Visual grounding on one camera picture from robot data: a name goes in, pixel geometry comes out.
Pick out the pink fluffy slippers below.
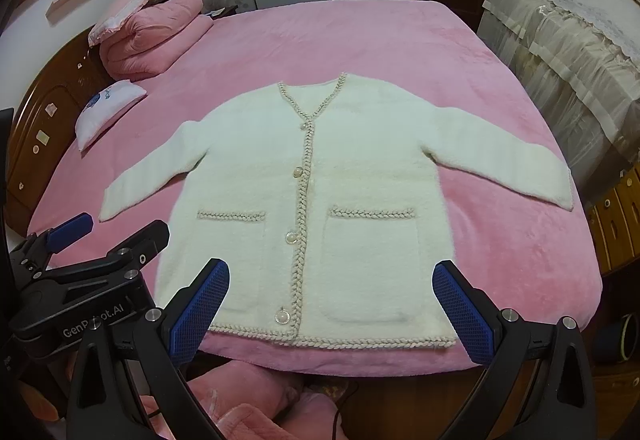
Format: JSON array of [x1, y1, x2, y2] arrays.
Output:
[[139, 361, 346, 440]]

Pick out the brown wooden headboard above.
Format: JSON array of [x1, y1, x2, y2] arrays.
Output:
[[4, 30, 113, 236]]

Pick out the small white printed pillow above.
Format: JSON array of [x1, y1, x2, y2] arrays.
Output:
[[75, 79, 146, 153]]

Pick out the folded pink quilt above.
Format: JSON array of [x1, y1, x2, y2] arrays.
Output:
[[99, 0, 214, 82]]

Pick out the white fluffy cardigan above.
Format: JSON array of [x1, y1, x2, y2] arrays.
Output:
[[100, 74, 573, 350]]

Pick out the wooden drawer cabinet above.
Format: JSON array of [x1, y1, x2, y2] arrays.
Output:
[[586, 164, 640, 276]]

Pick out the pink pillow with lace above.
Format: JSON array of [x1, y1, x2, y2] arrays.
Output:
[[88, 0, 150, 48]]

